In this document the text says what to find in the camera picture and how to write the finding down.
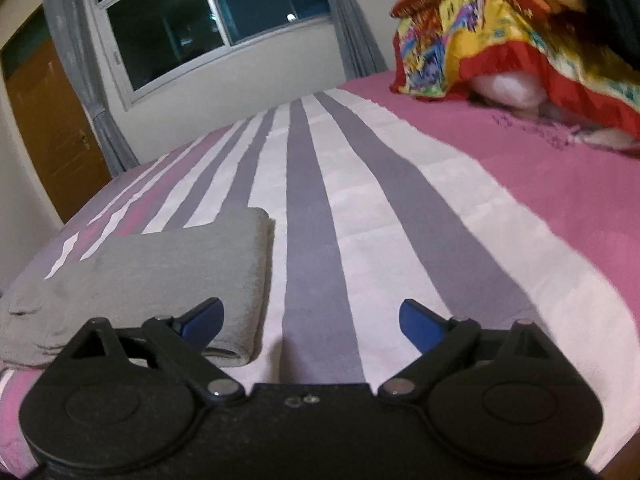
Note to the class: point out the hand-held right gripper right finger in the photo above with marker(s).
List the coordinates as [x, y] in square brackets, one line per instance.
[420, 325]

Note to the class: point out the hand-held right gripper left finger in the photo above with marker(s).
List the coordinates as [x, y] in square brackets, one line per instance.
[205, 317]

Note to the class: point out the grey pants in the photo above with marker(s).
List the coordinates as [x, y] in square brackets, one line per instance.
[165, 270]

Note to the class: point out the bed with striped pink sheet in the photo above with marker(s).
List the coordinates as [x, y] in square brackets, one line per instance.
[400, 220]

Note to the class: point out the brown wooden door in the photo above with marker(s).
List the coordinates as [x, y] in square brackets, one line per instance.
[47, 125]

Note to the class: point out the grey curtain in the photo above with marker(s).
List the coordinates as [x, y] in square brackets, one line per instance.
[85, 60]
[357, 35]

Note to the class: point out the colourful red-edged quilt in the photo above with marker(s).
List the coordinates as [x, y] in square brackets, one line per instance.
[480, 45]

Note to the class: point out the sliding glass window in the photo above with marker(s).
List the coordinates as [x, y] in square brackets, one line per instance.
[200, 15]

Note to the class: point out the black garment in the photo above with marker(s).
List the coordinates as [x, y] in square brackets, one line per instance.
[612, 5]

